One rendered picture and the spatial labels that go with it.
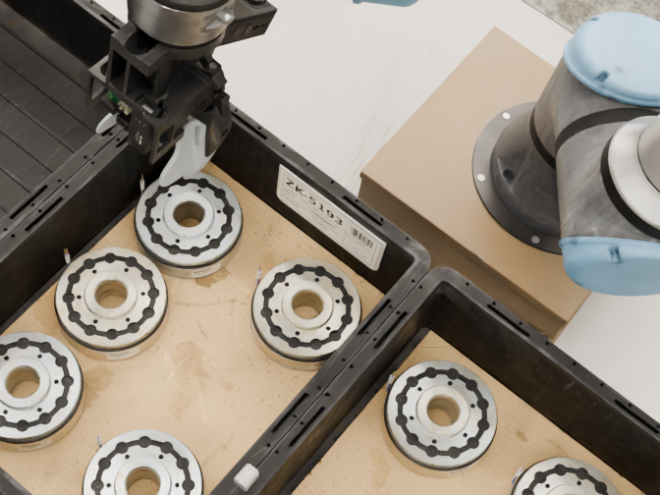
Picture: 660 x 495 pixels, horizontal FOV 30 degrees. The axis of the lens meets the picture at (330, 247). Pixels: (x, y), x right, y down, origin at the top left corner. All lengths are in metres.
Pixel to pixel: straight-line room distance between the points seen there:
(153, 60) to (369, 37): 0.67
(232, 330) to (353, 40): 0.48
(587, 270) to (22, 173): 0.56
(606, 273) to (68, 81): 0.58
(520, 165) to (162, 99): 0.48
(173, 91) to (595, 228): 0.38
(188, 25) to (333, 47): 0.66
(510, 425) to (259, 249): 0.29
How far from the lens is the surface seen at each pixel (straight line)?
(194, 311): 1.17
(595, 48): 1.15
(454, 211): 1.28
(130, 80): 0.91
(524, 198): 1.28
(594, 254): 1.07
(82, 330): 1.14
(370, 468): 1.13
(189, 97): 0.93
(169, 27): 0.86
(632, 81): 1.14
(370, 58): 1.49
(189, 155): 1.02
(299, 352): 1.13
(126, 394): 1.15
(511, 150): 1.28
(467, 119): 1.35
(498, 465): 1.15
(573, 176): 1.12
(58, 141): 1.27
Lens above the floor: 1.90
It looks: 63 degrees down
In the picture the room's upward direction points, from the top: 12 degrees clockwise
